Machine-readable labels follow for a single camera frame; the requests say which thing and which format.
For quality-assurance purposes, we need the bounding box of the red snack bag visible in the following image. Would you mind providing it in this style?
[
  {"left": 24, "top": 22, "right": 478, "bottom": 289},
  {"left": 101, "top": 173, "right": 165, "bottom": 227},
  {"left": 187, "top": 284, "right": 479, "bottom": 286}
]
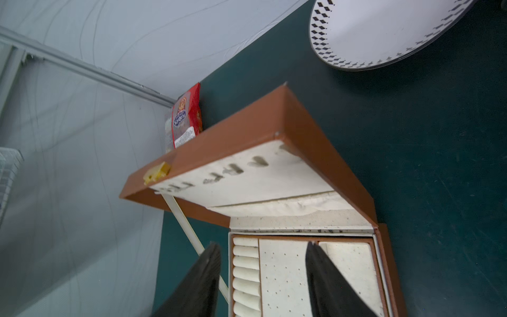
[{"left": 165, "top": 83, "right": 203, "bottom": 153}]

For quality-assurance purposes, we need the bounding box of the white bowl diamond pattern rim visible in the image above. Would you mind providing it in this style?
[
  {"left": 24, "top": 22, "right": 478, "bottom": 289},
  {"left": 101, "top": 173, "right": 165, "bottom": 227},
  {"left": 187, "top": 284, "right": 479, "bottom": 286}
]
[{"left": 309, "top": 0, "right": 475, "bottom": 71}]

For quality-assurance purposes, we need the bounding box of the white wire wall basket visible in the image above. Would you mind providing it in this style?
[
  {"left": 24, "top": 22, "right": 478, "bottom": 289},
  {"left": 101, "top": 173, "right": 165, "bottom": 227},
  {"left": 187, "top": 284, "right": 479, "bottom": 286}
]
[{"left": 1, "top": 147, "right": 24, "bottom": 223}]

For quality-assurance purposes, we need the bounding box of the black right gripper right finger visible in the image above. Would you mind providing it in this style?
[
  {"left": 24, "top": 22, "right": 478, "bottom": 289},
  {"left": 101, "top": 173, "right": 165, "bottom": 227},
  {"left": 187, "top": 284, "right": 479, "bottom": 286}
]
[{"left": 305, "top": 242, "right": 375, "bottom": 316}]

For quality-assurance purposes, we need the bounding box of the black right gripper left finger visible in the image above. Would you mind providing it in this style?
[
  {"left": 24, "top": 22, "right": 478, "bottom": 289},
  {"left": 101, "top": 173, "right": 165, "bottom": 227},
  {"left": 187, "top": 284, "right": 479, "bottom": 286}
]
[{"left": 153, "top": 243, "right": 221, "bottom": 317}]

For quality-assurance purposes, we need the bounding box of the brown jewelry box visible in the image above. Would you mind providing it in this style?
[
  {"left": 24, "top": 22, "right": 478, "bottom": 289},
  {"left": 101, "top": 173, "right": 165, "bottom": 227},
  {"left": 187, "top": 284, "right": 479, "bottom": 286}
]
[{"left": 120, "top": 85, "right": 407, "bottom": 316}]

